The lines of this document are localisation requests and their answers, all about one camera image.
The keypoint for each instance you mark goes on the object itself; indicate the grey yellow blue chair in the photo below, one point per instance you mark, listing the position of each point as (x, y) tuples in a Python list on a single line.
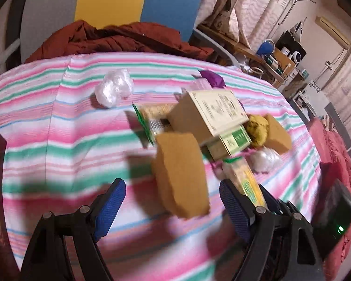
[(31, 22)]

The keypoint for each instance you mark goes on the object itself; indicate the pink patterned curtain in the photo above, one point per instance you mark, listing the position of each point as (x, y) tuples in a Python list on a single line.
[(244, 21)]

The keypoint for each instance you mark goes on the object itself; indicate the cracker packet yellow green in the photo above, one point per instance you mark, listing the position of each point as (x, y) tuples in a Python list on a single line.
[(238, 171)]

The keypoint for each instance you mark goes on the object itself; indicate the wooden desk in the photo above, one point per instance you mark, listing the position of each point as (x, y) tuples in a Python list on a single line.
[(249, 61)]

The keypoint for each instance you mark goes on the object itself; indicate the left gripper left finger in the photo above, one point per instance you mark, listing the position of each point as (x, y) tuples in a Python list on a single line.
[(46, 257)]

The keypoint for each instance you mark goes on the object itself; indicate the red sleeve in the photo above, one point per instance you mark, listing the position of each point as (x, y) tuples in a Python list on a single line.
[(335, 164)]

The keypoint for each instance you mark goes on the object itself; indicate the purple crumpled wrapper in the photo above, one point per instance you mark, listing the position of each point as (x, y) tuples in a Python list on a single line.
[(215, 80)]

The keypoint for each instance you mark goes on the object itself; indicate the large cream tea box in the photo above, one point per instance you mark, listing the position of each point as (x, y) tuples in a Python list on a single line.
[(207, 114)]

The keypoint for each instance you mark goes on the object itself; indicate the small green white box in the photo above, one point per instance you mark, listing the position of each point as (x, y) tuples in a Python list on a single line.
[(229, 144)]

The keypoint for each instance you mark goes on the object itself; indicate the striped pink green bedsheet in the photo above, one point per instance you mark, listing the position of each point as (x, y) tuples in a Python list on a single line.
[(64, 148)]

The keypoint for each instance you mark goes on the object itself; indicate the dark red jacket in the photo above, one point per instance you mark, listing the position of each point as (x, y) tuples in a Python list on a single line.
[(80, 38)]

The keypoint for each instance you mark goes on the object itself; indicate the blue folding chair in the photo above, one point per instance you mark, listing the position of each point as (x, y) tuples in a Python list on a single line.
[(266, 48)]

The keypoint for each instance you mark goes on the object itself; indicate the white plastic bag ball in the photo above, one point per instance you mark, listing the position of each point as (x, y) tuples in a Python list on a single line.
[(264, 160)]

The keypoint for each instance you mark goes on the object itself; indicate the yellow plush toy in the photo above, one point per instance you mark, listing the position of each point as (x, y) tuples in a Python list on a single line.
[(257, 128)]

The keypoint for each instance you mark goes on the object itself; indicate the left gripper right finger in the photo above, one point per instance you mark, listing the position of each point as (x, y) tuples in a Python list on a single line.
[(279, 240)]

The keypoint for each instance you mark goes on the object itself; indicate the tan sponge block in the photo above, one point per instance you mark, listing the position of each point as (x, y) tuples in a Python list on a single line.
[(278, 138), (180, 174)]

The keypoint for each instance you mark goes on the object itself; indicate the pink small package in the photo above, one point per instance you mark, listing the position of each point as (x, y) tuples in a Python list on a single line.
[(199, 84)]

